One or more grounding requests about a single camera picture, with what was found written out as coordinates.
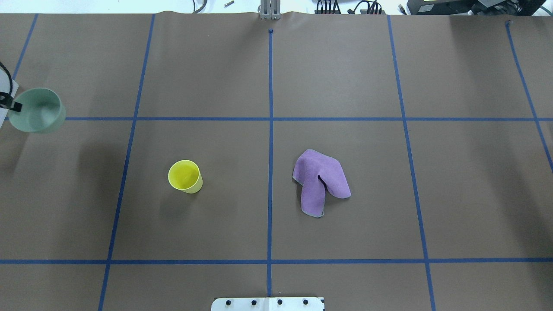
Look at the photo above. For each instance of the yellow plastic cup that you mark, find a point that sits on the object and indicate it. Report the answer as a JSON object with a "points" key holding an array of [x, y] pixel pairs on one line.
{"points": [[185, 176]]}

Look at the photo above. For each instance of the green plastic bowl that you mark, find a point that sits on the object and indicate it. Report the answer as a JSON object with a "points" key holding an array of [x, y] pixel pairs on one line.
{"points": [[42, 111]]}

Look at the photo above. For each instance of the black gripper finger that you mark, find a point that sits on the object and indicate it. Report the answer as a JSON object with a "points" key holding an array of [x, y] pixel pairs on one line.
{"points": [[7, 102]]}

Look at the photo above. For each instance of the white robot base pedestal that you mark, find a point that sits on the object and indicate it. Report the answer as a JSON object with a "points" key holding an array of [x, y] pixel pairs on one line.
{"points": [[269, 304]]}

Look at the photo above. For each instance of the purple cloth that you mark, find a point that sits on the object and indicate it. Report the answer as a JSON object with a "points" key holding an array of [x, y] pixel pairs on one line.
{"points": [[319, 174]]}

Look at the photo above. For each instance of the aluminium frame post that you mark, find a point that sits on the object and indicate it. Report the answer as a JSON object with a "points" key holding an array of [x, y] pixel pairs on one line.
{"points": [[270, 10]]}

